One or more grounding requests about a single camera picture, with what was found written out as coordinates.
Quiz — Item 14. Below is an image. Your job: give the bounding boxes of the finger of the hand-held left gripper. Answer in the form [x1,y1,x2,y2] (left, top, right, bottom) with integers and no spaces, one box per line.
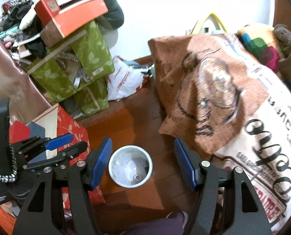
[15,134,74,157]
[22,141,88,171]

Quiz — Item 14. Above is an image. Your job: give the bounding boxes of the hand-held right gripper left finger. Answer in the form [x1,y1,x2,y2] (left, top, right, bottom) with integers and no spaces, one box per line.
[12,137,113,235]

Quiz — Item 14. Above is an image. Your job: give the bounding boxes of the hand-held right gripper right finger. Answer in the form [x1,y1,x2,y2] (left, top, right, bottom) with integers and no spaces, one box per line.
[174,137,273,235]

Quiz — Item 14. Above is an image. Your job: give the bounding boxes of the small white waste bin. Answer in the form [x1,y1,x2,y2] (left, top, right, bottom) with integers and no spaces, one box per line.
[109,146,153,187]

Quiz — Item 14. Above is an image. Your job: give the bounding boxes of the person's left forearm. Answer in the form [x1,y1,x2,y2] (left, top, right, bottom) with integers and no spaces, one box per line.
[0,204,21,235]

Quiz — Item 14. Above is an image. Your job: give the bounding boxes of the red leaf-print box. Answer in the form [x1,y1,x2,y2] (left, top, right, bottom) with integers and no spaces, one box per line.
[9,103,105,210]

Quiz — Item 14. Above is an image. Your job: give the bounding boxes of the green leaf-print storage box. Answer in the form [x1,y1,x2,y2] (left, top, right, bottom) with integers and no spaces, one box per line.
[26,56,87,104]
[73,78,109,117]
[71,21,115,81]

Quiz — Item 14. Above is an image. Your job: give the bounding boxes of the shiny pink cloth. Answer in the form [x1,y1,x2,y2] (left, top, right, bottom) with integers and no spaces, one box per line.
[0,17,53,125]

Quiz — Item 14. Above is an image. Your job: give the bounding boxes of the person's purple trousers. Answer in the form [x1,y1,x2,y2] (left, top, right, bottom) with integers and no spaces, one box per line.
[122,211,189,235]

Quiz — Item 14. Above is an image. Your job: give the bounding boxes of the brown printed blanket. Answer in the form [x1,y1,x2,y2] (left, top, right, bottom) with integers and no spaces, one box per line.
[148,33,291,233]

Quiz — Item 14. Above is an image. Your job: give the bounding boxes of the white plastic bag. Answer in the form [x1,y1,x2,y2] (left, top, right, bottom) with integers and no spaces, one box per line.
[107,55,151,101]

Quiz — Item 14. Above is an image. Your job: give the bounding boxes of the pile of clothes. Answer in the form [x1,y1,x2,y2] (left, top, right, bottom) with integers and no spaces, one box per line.
[0,0,48,59]

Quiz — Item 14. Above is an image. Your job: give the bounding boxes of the orange shoe box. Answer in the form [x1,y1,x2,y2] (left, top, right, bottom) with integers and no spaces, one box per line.
[34,0,109,48]

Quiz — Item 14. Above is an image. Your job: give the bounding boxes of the multicoloured patchwork blanket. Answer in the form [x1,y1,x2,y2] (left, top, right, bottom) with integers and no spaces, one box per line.
[236,24,282,72]

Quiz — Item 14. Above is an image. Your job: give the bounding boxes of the dark green cushion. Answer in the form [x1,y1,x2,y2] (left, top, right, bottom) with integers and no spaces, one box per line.
[88,0,125,30]

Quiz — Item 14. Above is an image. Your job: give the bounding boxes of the yellow hoop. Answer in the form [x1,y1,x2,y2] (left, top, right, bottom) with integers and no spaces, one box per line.
[192,12,228,35]

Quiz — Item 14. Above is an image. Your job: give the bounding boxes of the brown jacket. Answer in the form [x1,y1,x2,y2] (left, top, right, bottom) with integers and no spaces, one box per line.
[273,24,291,84]

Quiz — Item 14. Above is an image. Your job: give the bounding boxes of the black-white braided cord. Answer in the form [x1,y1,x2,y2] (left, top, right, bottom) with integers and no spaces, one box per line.
[0,144,17,183]

